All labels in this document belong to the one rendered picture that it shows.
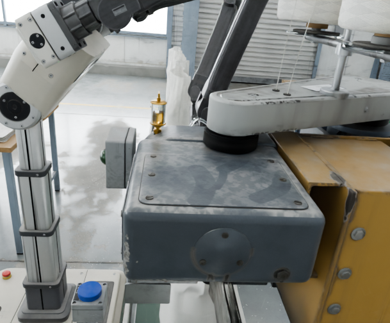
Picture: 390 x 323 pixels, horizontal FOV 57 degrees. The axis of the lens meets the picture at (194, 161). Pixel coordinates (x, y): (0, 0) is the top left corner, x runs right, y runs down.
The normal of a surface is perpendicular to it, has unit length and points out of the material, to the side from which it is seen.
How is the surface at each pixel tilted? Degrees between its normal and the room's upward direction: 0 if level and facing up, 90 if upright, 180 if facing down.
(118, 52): 90
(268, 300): 0
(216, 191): 0
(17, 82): 115
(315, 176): 0
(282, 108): 90
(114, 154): 90
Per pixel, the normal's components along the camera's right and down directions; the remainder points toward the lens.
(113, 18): 0.09, 0.44
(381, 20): -0.63, 0.23
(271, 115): 0.48, 0.39
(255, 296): 0.08, -0.91
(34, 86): -0.33, 0.71
